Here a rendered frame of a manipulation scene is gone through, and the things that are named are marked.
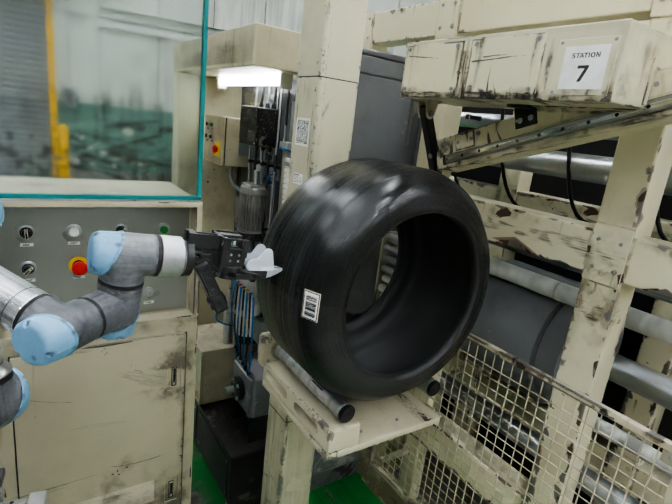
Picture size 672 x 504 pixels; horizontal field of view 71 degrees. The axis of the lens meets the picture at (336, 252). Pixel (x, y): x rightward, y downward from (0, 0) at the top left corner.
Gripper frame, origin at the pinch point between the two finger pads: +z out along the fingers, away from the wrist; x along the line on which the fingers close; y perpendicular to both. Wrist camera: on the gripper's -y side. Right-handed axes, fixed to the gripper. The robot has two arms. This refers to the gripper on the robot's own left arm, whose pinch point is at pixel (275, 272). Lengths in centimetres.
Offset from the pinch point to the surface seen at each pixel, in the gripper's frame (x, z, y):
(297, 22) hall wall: 865, 421, 280
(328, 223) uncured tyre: -7.0, 5.9, 12.8
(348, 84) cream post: 27, 26, 46
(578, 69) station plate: -28, 42, 52
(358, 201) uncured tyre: -8.6, 10.8, 18.3
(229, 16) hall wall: 889, 286, 249
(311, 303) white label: -10.5, 3.5, -3.0
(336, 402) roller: -7.1, 18.7, -28.9
